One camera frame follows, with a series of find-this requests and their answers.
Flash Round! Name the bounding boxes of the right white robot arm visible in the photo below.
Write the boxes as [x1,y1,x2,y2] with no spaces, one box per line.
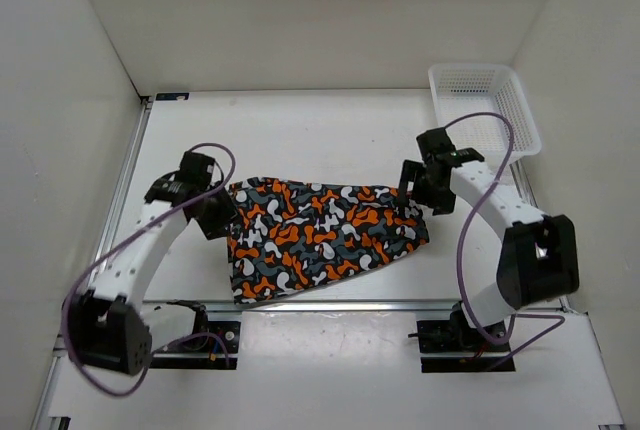
[399,128,580,350]

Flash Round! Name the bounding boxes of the aluminium front rail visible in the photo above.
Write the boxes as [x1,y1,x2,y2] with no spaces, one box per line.
[139,299,466,315]

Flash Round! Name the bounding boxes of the orange camouflage patterned shorts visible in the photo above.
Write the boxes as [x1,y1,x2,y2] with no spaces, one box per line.
[227,177,430,305]

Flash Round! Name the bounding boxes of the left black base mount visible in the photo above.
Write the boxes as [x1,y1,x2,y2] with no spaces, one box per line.
[144,300,241,371]

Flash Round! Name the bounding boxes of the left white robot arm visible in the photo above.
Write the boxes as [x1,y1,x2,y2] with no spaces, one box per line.
[62,144,239,376]

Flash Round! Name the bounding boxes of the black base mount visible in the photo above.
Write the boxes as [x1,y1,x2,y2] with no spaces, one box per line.
[144,300,241,371]
[407,306,516,374]

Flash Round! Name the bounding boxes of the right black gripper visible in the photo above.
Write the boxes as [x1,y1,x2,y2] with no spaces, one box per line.
[396,159,457,216]

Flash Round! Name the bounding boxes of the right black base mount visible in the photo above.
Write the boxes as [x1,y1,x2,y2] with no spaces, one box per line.
[407,306,516,374]

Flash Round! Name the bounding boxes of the white plastic mesh basket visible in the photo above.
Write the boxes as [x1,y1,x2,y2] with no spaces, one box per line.
[428,63,542,165]

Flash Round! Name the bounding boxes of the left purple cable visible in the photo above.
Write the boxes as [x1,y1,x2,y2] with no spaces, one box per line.
[59,142,237,396]

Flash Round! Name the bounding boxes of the small blue label sticker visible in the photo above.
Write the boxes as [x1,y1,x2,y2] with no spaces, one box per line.
[155,92,190,101]

